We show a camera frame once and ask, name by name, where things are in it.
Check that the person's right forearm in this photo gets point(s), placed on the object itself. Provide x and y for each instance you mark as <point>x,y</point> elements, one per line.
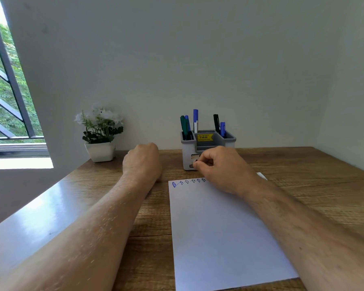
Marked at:
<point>306,239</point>

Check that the person's left forearm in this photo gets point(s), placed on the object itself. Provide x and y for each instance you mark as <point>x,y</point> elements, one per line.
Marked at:
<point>79,239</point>

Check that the yellow label sticker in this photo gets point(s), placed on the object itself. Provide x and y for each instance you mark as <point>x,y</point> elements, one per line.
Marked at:
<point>205,137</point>

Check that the person's right hand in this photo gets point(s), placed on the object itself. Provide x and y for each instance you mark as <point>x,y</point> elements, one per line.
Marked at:
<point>227,168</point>

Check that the black marker pen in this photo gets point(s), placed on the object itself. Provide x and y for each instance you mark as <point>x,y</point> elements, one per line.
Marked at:
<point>216,124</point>

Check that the grey white desk organizer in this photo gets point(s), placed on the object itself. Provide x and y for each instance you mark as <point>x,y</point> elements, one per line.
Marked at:
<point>188,150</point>

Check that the white marker with blue cap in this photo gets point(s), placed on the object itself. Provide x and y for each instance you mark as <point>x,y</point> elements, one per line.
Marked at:
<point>195,119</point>

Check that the white paper sheet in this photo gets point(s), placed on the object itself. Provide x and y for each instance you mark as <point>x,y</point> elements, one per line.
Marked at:
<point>218,233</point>

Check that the white flower plant in pot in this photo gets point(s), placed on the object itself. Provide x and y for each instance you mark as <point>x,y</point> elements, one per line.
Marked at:
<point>99,133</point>

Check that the blue marker pen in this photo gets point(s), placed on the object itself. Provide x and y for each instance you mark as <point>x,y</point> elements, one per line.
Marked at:
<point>222,129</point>
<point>188,124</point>

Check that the person's right fingers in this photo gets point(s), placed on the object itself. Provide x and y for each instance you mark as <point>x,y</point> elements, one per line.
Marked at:
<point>204,165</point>

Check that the person's left hand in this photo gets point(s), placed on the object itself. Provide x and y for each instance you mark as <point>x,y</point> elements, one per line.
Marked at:
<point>142,162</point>

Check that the green marker pen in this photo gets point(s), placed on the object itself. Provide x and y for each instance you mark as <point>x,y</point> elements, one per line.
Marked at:
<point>183,127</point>

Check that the dark metal window frame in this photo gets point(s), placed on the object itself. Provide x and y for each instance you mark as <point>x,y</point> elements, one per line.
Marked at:
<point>12,84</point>

